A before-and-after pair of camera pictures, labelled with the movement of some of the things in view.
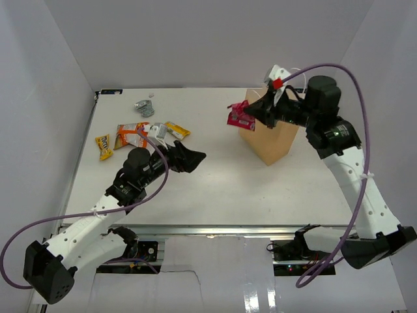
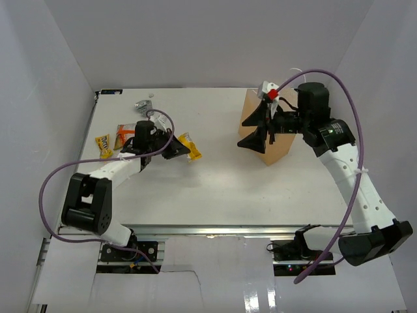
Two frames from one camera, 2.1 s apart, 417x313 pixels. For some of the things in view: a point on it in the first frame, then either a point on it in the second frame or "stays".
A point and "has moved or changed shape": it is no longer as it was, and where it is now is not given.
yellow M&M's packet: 103,145 stays
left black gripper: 182,158 to 175,149
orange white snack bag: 131,133 stays
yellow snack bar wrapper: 178,131 has moved or changed shape
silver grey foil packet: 145,107 stays
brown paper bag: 268,143 stays
